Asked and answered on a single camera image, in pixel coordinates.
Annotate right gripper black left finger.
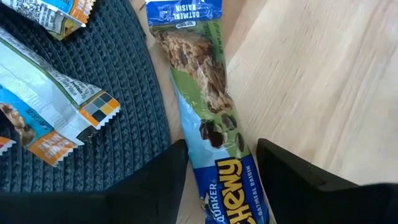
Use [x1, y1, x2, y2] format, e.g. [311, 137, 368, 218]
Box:
[0, 139, 190, 224]

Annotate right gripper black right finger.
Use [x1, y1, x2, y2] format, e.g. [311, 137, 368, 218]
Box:
[256, 138, 398, 224]

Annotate peanut butter granola bar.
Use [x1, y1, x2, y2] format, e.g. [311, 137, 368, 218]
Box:
[0, 0, 96, 41]
[0, 136, 17, 156]
[0, 85, 78, 167]

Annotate oatmeal raisin granola bar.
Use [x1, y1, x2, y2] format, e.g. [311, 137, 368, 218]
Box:
[144, 0, 277, 224]

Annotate granola bar with checkered end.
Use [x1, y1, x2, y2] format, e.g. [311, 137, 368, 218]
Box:
[0, 27, 121, 146]

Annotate round black plate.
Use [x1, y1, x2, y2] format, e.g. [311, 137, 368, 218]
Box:
[0, 0, 172, 195]

